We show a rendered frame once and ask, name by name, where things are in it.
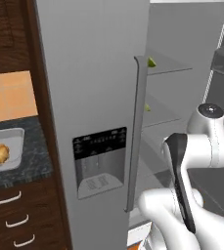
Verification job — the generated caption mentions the grey tupperware container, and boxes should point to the grey tupperware container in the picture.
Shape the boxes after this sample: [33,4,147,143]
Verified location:
[0,127,25,175]

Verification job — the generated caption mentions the brown chicken drumstick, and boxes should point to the brown chicken drumstick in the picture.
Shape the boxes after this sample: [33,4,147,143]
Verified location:
[0,144,11,166]

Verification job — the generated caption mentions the glass fridge shelf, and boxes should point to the glass fridge shelf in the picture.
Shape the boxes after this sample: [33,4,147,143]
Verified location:
[142,94,182,129]
[146,49,194,77]

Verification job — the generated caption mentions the grey fridge body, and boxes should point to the grey fridge body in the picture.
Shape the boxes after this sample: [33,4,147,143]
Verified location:
[126,0,224,250]

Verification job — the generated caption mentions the open grey fridge door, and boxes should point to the open grey fridge door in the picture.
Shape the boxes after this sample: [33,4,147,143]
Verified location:
[202,0,224,225]

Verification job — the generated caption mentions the dark wood drawer front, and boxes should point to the dark wood drawer front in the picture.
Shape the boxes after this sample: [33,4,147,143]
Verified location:
[0,177,62,219]
[0,228,72,250]
[0,203,67,242]

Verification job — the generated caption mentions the dark wood upper cupboard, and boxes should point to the dark wood upper cupboard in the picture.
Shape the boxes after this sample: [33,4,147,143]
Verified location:
[0,0,31,76]

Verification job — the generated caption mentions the grey fridge door handle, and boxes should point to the grey fridge door handle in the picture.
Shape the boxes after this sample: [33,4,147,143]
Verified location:
[123,55,149,214]

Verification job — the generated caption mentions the white drawer handle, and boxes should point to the white drawer handle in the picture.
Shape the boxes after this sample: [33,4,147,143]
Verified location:
[0,190,22,205]
[13,233,36,248]
[5,214,30,229]

